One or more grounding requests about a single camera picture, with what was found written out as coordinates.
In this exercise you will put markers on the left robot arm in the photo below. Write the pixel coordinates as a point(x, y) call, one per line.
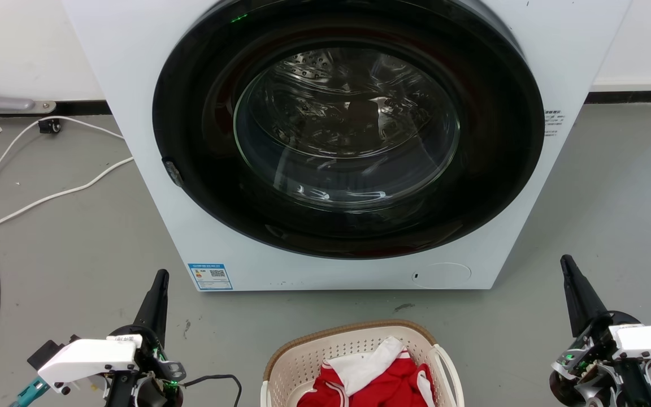
point(119, 391)

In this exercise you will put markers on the round white filter cover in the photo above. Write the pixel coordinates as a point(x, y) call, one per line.
point(442, 275)

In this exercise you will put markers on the white text sticker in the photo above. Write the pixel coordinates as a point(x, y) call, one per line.
point(552, 122)

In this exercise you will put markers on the blue energy label sticker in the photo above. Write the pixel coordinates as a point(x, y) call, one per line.
point(210, 276)

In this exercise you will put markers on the red garment with white stripes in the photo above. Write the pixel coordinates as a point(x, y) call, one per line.
point(382, 384)

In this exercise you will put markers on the round black glass washer door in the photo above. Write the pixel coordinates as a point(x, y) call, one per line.
point(348, 130)

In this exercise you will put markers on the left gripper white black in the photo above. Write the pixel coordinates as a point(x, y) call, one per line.
point(91, 357)

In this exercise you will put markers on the white front-load washing machine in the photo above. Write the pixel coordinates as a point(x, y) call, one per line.
point(133, 68)

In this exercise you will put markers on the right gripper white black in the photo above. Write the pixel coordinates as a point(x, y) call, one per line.
point(613, 350)

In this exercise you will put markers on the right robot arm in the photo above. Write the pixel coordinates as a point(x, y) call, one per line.
point(639, 387)

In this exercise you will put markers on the cream perforated laundry basket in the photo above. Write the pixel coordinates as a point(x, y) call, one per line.
point(303, 362)

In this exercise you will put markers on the small black floor clip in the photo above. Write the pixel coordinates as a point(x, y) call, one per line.
point(49, 126)

